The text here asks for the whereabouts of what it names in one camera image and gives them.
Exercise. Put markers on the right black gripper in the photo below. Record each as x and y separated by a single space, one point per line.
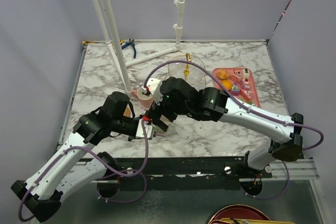
155 113

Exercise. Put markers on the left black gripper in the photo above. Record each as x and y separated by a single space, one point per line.
138 119

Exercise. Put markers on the three-tier glass dessert stand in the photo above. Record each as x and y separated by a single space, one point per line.
191 74

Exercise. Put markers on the toy pink swirl roll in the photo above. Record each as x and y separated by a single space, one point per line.
235 78

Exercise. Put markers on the pink-handled metal tongs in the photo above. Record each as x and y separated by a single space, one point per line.
173 130

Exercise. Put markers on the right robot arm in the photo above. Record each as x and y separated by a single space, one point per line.
285 141

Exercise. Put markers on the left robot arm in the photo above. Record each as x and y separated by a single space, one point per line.
75 164

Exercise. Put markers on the cork coaster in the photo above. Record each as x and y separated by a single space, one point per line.
128 112

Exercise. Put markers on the green mug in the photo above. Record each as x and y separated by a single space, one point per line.
161 131

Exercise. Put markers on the pink mug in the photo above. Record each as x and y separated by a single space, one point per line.
144 99

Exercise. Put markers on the toy bread bun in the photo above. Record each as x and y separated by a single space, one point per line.
222 74

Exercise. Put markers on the toy orange egg tart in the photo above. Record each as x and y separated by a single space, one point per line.
227 84

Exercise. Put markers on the toy purple cake slice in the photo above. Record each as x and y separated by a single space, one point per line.
235 89

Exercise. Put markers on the toy pink heart cookie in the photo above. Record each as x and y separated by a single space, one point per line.
237 72

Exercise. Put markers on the pink serving tray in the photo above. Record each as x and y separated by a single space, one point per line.
247 84

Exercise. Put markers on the red round tray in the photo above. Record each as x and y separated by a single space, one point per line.
239 211

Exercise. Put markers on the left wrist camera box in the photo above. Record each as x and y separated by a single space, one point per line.
149 132

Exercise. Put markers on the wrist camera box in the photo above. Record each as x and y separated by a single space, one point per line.
149 132
154 85

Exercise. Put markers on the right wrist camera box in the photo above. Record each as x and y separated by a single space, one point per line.
154 85

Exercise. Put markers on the aluminium rail base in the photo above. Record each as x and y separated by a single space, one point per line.
229 167

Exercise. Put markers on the white pvc pipe frame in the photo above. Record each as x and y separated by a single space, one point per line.
152 20

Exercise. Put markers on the yellow-handled tool at wall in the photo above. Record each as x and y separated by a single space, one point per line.
92 42

